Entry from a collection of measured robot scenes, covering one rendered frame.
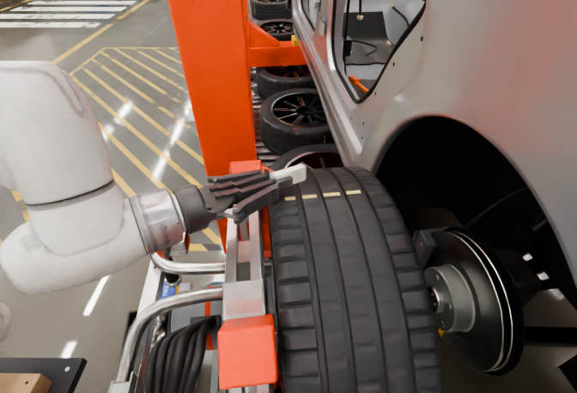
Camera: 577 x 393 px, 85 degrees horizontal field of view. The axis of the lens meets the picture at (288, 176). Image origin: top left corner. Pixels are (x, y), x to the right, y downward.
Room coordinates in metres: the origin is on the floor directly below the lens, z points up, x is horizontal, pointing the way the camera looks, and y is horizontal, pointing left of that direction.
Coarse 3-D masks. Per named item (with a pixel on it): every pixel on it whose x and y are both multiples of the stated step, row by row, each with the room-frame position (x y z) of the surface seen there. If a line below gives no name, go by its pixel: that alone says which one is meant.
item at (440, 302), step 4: (428, 288) 0.42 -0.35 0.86; (432, 288) 0.41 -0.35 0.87; (436, 288) 0.40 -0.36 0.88; (428, 292) 0.41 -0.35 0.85; (432, 292) 0.41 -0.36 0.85; (436, 292) 0.39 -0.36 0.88; (432, 296) 0.40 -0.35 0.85; (436, 296) 0.39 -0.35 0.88; (440, 296) 0.38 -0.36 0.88; (432, 300) 0.39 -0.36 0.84; (436, 300) 0.38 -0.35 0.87; (440, 300) 0.38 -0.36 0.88; (432, 304) 0.39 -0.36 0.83; (436, 304) 0.37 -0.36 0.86; (440, 304) 0.37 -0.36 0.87; (432, 308) 0.38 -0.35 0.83; (436, 308) 0.37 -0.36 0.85; (440, 308) 0.36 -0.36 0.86; (436, 312) 0.37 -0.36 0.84
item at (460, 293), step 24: (456, 240) 0.47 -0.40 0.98; (432, 264) 0.50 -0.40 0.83; (456, 264) 0.44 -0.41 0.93; (480, 264) 0.39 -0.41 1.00; (456, 288) 0.38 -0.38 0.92; (480, 288) 0.36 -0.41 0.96; (504, 288) 0.34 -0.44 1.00; (456, 312) 0.34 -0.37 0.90; (480, 312) 0.33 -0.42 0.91; (504, 312) 0.30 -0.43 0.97; (456, 336) 0.34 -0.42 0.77; (480, 336) 0.30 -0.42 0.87; (504, 336) 0.27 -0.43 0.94; (480, 360) 0.26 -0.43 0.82; (504, 360) 0.25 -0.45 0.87
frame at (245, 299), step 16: (240, 224) 0.59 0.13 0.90; (256, 224) 0.40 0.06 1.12; (256, 240) 0.36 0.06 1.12; (256, 256) 0.33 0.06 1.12; (256, 272) 0.30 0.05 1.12; (224, 288) 0.27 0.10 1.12; (240, 288) 0.27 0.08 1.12; (256, 288) 0.27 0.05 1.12; (224, 304) 0.24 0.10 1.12; (240, 304) 0.24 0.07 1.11; (256, 304) 0.24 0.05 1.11; (224, 320) 0.22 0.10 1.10; (272, 384) 0.28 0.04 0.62
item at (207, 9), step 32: (192, 0) 0.76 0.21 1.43; (224, 0) 0.77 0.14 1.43; (192, 32) 0.76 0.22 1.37; (224, 32) 0.77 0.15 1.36; (192, 64) 0.76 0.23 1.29; (224, 64) 0.77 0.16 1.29; (192, 96) 0.76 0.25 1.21; (224, 96) 0.77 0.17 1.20; (224, 128) 0.77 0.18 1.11; (224, 160) 0.76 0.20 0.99; (224, 224) 0.75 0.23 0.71
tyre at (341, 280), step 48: (288, 192) 0.43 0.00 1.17; (336, 192) 0.43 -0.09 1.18; (384, 192) 0.43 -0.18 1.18; (288, 240) 0.32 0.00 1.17; (336, 240) 0.32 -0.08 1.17; (384, 240) 0.33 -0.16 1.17; (288, 288) 0.25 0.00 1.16; (336, 288) 0.25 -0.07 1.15; (384, 288) 0.25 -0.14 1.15; (288, 336) 0.19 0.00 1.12; (336, 336) 0.19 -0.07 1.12; (384, 336) 0.19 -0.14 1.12; (432, 336) 0.20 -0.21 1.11; (288, 384) 0.14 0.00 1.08; (336, 384) 0.14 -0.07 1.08; (384, 384) 0.15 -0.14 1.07; (432, 384) 0.15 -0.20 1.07
